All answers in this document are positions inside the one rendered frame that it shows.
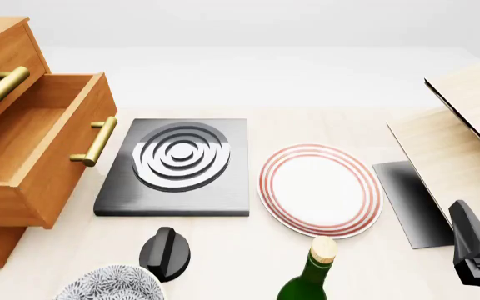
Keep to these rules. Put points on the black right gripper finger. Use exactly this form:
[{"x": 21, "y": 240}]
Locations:
[{"x": 471, "y": 231}]

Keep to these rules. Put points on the round black stove knob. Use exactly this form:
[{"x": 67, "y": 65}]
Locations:
[{"x": 163, "y": 253}]

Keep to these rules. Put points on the green glass bottle with cork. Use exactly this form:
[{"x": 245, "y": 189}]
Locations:
[{"x": 308, "y": 278}]

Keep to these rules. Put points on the flat black stove plate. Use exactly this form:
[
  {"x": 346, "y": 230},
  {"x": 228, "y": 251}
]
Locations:
[{"x": 173, "y": 200}]

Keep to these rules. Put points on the black glossy microwave oven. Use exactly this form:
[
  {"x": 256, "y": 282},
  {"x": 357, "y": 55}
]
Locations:
[{"x": 452, "y": 134}]

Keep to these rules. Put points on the white plate with red rings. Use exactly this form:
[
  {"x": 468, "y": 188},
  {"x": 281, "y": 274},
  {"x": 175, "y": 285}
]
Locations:
[{"x": 319, "y": 190}]

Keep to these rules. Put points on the patterned grey white bowl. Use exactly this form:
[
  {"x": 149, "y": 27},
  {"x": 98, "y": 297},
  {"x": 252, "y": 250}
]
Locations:
[{"x": 111, "y": 282}]

